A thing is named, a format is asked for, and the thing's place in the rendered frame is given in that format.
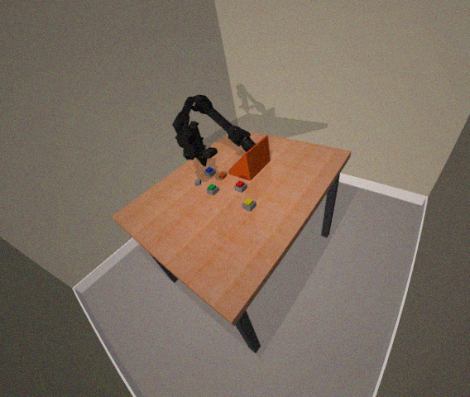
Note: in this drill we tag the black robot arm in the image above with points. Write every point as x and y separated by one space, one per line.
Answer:
186 133

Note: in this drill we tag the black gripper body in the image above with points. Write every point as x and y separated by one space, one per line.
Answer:
207 153

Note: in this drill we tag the blue button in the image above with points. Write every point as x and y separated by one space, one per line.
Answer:
210 172

